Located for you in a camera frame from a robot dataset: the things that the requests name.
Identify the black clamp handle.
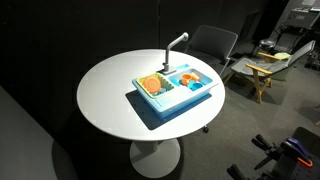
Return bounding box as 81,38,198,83
251,133,284,171
227,163,251,180

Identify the light blue toy sink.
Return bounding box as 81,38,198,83
131,63,220,119

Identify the orange toy mug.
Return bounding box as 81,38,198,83
180,73,193,87

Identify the yellow toy dish rack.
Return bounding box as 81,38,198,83
136,73,175,100

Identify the orange toy plate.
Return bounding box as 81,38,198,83
143,75,162,95

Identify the round metal stool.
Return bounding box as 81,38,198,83
259,38,277,49

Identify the pale green round object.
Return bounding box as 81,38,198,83
273,51,293,62

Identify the white table pedestal base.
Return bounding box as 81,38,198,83
129,138,182,179

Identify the black perforated mounting board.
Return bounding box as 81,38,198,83
269,126,320,180

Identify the dark grey office chair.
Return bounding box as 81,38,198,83
184,24,239,78

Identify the blue toy mug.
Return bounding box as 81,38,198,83
191,82,204,92

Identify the wooden folding canvas chair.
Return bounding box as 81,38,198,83
223,39,317,105

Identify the grey toy faucet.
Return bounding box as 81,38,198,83
156,31,190,76

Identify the purple and orange clamp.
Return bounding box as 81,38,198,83
281,136,314,168

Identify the grey equipment cart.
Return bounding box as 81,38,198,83
283,6,320,31

